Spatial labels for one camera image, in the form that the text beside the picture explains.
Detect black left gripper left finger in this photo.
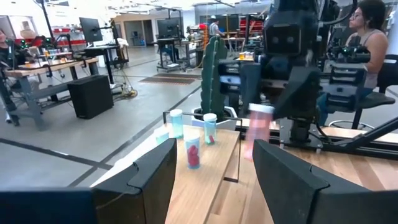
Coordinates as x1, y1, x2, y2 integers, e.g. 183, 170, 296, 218
91, 139, 178, 224

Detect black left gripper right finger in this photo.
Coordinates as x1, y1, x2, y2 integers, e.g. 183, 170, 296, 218
253, 139, 329, 224

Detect green cactus in white pot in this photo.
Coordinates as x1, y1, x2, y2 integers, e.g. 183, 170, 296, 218
191, 35, 239, 131

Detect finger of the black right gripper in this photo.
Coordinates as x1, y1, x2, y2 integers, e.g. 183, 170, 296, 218
273, 67, 321, 119
241, 63, 262, 106

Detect person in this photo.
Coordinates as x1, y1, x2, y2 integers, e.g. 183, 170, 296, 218
0, 28, 15, 68
208, 19, 223, 37
317, 0, 389, 125

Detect black standing desk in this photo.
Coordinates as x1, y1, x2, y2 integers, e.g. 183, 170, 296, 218
83, 43, 130, 85

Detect orange medicine bottle white cap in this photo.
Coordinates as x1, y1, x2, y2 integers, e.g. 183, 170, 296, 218
244, 103, 275, 161

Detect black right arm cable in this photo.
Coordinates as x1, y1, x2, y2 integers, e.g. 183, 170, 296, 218
322, 0, 358, 27

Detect black box cabinet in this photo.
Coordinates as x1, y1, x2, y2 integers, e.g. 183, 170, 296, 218
67, 74, 114, 120

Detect black office chair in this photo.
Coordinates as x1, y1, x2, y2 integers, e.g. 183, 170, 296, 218
328, 54, 398, 130

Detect wooden workbench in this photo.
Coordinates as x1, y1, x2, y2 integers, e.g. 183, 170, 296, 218
4, 57, 100, 131

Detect wooden shelf with black legs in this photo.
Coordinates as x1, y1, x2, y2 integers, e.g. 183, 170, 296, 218
90, 110, 244, 224

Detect red-filled clear bottle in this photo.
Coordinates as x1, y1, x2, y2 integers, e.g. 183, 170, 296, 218
184, 134, 201, 170

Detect brown floor mat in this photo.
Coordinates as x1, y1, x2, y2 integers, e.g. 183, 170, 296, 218
139, 72, 202, 86

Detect black extrusion table frame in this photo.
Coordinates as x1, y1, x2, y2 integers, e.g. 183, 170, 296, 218
236, 116, 398, 161

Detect red storage bins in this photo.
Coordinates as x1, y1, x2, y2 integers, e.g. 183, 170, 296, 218
239, 15, 265, 38

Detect black monitor on arm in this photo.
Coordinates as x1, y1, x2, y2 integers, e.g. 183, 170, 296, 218
78, 17, 104, 44

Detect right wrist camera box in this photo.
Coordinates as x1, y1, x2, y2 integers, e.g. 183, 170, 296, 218
263, 12, 315, 57

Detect black monitor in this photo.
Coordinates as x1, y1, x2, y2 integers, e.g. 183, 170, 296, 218
157, 17, 184, 40

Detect tangled floor cables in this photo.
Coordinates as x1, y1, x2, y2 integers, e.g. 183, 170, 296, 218
113, 82, 138, 100

